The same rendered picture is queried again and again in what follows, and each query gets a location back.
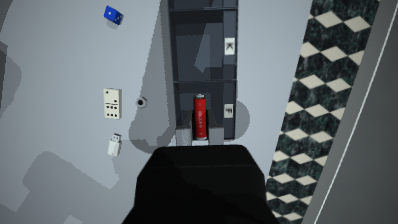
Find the grey hex nut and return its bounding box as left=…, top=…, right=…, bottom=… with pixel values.
left=135, top=97, right=148, bottom=108

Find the blue die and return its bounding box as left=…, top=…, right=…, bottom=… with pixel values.
left=104, top=6, right=122, bottom=25

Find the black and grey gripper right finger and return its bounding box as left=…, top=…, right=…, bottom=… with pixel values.
left=206, top=109, right=224, bottom=145

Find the dark grey rack of three bins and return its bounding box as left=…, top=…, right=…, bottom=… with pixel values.
left=167, top=0, right=239, bottom=140

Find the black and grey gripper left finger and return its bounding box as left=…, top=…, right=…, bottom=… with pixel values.
left=175, top=110, right=195, bottom=146

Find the white domino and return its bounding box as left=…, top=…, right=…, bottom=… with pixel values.
left=104, top=88, right=121, bottom=119

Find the white usb stick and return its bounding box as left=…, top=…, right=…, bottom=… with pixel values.
left=108, top=134, right=122, bottom=157

